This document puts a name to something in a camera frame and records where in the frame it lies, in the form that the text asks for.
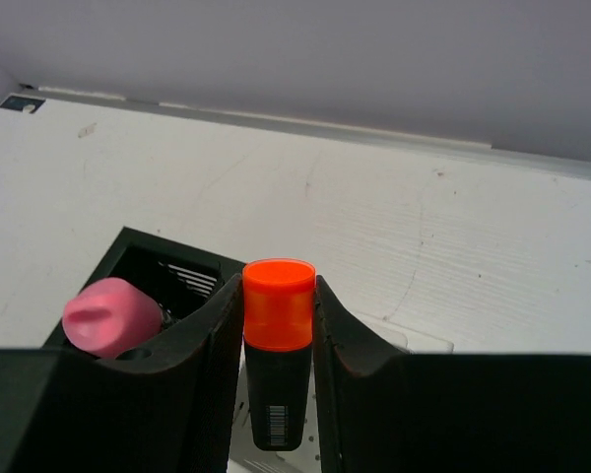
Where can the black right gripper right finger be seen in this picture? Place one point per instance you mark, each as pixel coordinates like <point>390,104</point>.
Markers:
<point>490,412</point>

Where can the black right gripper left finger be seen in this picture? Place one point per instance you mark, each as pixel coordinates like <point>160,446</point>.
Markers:
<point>166,407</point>

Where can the pink eraser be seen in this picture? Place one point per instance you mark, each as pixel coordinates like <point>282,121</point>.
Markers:
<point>110,317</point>

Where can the orange highlighter marker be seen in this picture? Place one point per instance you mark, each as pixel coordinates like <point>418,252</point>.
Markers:
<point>278,307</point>

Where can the black mesh organizer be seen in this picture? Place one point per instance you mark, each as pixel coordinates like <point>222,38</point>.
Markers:
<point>201,290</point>

